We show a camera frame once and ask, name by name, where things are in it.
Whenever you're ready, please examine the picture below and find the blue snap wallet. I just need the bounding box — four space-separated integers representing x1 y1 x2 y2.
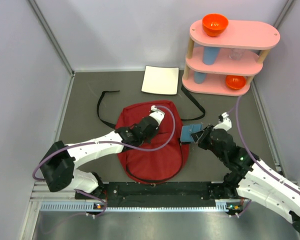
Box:
180 123 203 143

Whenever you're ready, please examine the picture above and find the red student backpack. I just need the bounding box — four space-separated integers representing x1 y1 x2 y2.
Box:
103 100 190 184

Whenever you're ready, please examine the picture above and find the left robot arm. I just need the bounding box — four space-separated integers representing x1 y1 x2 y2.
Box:
40 112 164 199

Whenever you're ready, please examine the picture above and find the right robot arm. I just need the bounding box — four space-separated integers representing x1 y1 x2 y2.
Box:
191 125 300 233

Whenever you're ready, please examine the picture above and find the blue cup bottom shelf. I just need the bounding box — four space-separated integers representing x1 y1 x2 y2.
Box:
193 71 207 84

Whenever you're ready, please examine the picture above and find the blue cup shelf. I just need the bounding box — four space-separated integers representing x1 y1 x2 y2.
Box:
202 46 220 65
193 71 207 84

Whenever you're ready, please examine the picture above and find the orange bowl bottom shelf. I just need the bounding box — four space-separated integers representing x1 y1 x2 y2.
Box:
225 75 247 90

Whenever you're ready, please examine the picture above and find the orange bowl shelf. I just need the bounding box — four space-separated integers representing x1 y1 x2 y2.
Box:
225 75 247 90
202 13 229 37

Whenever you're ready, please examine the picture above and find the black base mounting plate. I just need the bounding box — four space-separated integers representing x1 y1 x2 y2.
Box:
74 181 243 208

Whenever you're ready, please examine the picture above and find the pink three-tier shelf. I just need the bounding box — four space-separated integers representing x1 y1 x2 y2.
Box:
182 20 280 97

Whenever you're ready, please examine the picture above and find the blue cup middle shelf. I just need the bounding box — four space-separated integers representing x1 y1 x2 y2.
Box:
202 46 220 65

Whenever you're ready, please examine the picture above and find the clear glass cup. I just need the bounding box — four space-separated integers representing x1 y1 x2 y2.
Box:
229 48 245 61

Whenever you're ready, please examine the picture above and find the orange bowl top shelf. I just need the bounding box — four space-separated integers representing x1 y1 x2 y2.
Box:
202 13 229 37

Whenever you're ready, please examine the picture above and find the slotted cable duct rail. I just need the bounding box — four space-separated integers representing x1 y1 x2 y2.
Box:
39 199 241 213

